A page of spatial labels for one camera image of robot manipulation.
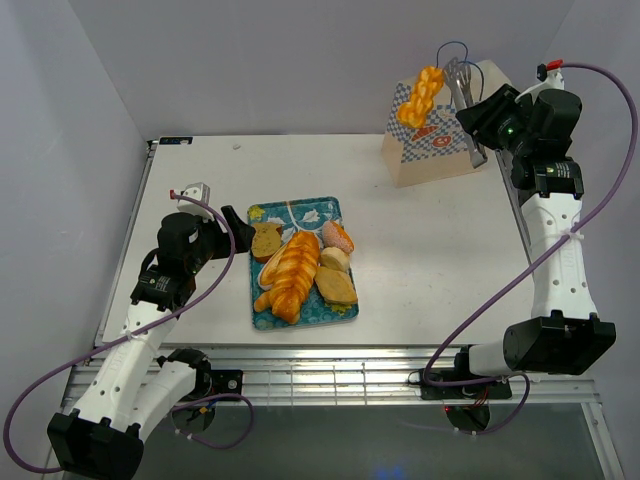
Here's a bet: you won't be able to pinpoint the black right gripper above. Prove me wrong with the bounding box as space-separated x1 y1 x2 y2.
455 83 534 157

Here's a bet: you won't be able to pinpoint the metal tongs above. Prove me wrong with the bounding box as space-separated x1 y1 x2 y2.
443 57 487 169

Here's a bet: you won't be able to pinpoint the orange twisted bread stick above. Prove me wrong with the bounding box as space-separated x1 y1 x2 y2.
396 66 444 129

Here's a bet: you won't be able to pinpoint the pink sugared doughnut bread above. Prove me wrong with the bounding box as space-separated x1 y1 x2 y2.
322 220 355 255

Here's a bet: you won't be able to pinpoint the small round pale bun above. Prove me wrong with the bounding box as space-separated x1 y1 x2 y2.
319 247 350 272

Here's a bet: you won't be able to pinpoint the square brown sandwich bread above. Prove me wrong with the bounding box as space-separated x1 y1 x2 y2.
314 266 358 305

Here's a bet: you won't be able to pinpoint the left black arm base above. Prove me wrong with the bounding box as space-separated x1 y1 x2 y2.
167 348 244 401

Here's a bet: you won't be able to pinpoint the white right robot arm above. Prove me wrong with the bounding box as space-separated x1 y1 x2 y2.
451 84 616 397

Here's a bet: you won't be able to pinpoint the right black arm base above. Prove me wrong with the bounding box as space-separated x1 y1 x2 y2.
407 368 512 401

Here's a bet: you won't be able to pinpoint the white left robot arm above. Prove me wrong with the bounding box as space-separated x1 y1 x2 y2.
47 197 253 479

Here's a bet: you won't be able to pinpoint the brown bread slice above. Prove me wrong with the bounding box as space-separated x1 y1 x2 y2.
251 222 282 263

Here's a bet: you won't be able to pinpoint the checkered paper bag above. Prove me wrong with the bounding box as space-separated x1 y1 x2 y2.
381 58 510 187

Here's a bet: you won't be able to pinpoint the large braided orange bread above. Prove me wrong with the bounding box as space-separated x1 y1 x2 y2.
269 231 320 324

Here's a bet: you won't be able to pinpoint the white-edged hot dog bun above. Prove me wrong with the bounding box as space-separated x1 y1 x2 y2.
257 242 289 291

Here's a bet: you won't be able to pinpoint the teal floral tray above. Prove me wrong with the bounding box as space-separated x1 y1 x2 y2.
247 196 359 331

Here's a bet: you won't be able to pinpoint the small orange croissant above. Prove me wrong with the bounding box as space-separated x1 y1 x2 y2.
253 291 271 313

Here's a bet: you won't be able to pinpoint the blue label sticker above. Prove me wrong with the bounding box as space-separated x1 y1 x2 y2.
158 137 193 145

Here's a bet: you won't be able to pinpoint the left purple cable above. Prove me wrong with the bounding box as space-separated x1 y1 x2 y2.
2 195 255 474

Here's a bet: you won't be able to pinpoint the purple cable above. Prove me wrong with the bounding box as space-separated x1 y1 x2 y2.
2 195 255 474
422 60 637 435

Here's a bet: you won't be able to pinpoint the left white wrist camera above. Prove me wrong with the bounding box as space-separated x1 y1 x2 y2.
170 182 213 220

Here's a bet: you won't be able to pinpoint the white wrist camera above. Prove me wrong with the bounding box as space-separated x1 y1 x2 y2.
170 182 213 220
533 59 565 95

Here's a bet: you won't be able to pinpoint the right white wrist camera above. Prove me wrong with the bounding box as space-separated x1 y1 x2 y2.
533 59 565 95

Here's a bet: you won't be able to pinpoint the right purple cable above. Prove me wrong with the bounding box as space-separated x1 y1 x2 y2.
422 60 637 435

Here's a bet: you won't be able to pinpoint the aluminium table frame rail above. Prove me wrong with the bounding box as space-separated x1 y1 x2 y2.
59 344 601 409

